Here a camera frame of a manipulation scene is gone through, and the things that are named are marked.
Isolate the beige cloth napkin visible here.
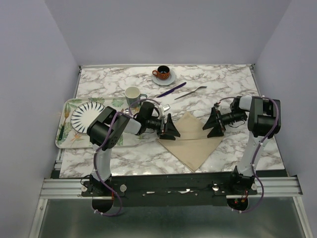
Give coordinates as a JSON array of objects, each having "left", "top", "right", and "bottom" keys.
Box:
[{"left": 158, "top": 112, "right": 224, "bottom": 172}]

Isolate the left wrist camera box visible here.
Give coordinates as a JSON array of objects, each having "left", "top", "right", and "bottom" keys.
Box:
[{"left": 160, "top": 104, "right": 170, "bottom": 113}]

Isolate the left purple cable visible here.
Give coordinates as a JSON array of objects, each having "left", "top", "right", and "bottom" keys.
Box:
[{"left": 93, "top": 98, "right": 164, "bottom": 217}]

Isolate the white plate with blue stripes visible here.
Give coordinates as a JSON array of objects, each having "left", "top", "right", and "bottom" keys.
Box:
[{"left": 70, "top": 101, "right": 105, "bottom": 133}]

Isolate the purple knife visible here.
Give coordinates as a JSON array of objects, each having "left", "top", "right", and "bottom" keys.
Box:
[{"left": 156, "top": 82, "right": 187, "bottom": 98}]

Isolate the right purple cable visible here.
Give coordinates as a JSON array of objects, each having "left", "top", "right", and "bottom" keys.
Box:
[{"left": 215, "top": 96, "right": 281, "bottom": 214}]

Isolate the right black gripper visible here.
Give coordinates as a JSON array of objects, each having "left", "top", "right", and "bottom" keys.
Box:
[{"left": 203, "top": 107, "right": 246, "bottom": 139}]

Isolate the white saucer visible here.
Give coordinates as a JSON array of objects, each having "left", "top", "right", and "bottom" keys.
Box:
[{"left": 151, "top": 69, "right": 177, "bottom": 86}]

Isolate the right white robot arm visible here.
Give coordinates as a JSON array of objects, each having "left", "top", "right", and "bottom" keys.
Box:
[{"left": 203, "top": 96, "right": 281, "bottom": 194}]

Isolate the brown coffee cup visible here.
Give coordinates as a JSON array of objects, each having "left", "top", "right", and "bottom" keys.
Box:
[{"left": 152, "top": 65, "right": 170, "bottom": 80}]

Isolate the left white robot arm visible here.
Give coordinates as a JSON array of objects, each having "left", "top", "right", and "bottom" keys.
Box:
[{"left": 87, "top": 99, "right": 180, "bottom": 196}]

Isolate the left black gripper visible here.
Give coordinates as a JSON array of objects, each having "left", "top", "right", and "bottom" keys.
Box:
[{"left": 145, "top": 113, "right": 180, "bottom": 140}]

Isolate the grey and cream mug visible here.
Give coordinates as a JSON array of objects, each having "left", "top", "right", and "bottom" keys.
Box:
[{"left": 124, "top": 86, "right": 148, "bottom": 108}]

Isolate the white tray with leaf print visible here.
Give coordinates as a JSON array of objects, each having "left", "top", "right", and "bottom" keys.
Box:
[{"left": 55, "top": 97, "right": 128, "bottom": 149}]

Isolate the silver fork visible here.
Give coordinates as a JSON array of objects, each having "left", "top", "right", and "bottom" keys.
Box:
[{"left": 174, "top": 86, "right": 207, "bottom": 100}]

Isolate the aluminium frame rail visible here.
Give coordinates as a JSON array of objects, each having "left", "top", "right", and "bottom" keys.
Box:
[{"left": 40, "top": 177, "right": 303, "bottom": 199}]

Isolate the purple cable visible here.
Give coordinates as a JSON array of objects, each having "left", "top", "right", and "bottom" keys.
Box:
[
  {"left": 215, "top": 96, "right": 281, "bottom": 214},
  {"left": 93, "top": 98, "right": 164, "bottom": 217}
]

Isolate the gold fork with green handle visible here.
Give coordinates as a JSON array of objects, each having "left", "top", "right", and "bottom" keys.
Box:
[{"left": 58, "top": 106, "right": 70, "bottom": 141}]

